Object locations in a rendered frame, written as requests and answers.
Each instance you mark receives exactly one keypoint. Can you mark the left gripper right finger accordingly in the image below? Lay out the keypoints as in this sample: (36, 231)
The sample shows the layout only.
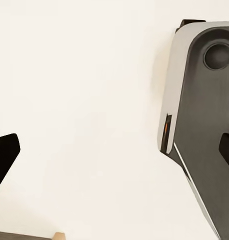
(223, 147)

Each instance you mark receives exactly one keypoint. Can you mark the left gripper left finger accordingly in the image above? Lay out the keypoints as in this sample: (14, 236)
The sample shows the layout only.
(9, 150)

